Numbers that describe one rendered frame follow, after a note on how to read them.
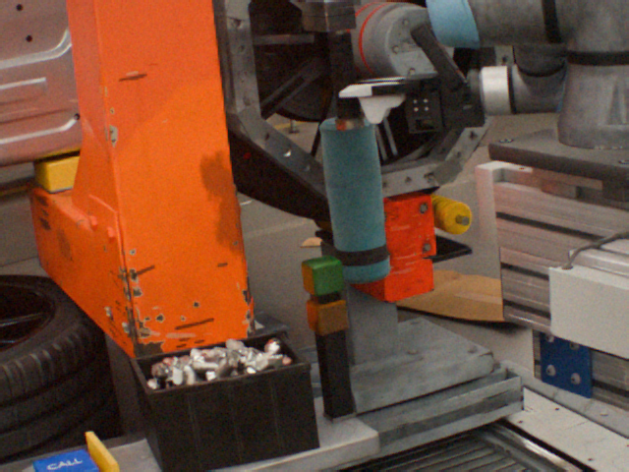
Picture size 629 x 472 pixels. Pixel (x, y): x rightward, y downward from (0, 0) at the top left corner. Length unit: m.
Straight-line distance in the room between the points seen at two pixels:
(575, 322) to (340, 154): 0.91
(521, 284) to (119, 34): 0.58
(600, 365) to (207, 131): 0.59
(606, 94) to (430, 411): 1.21
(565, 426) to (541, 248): 1.09
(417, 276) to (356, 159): 0.31
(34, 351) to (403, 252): 0.71
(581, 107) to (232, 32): 0.90
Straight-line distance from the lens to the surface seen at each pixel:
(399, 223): 2.25
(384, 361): 2.46
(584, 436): 2.43
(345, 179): 2.07
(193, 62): 1.65
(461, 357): 2.47
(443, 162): 2.28
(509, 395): 2.50
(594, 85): 1.32
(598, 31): 1.31
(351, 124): 1.94
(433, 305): 3.49
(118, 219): 1.65
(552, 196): 1.39
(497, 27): 1.33
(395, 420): 2.38
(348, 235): 2.09
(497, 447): 2.46
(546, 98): 1.89
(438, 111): 1.91
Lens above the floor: 1.09
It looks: 14 degrees down
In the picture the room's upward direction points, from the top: 7 degrees counter-clockwise
